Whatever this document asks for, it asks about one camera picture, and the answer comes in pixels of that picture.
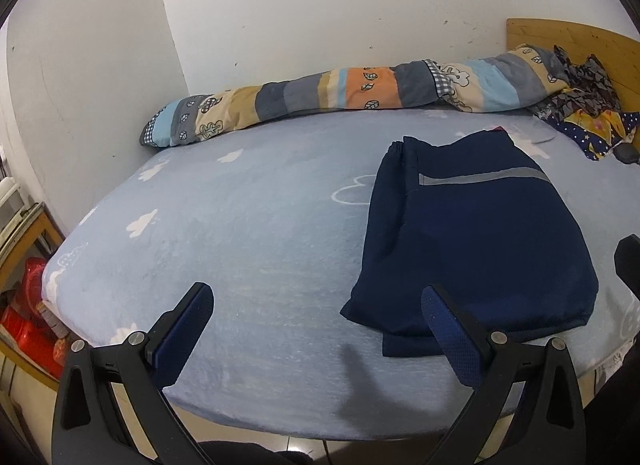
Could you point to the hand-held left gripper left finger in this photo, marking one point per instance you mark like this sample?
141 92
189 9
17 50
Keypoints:
182 335

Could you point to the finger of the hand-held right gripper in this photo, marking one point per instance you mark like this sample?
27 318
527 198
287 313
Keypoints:
629 262

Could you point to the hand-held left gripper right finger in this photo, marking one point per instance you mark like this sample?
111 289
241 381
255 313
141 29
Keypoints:
450 340

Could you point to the navy blue pants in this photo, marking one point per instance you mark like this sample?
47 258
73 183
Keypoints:
475 235

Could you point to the dark grey small object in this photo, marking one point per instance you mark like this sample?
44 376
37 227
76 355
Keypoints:
627 154

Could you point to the light blue bed sheet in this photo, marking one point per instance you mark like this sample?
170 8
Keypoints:
250 225

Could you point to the yellow navy star-printed cloth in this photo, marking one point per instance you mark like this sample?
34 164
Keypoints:
600 127

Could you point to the red plastic stool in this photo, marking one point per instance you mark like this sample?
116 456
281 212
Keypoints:
27 325

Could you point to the grey patterned cloth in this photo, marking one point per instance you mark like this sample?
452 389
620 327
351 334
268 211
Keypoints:
585 90

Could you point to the wooden rack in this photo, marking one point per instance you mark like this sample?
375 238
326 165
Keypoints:
37 225

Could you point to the white radiator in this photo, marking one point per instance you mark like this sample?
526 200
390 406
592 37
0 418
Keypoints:
9 192

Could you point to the wooden headboard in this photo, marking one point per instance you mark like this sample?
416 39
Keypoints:
550 35

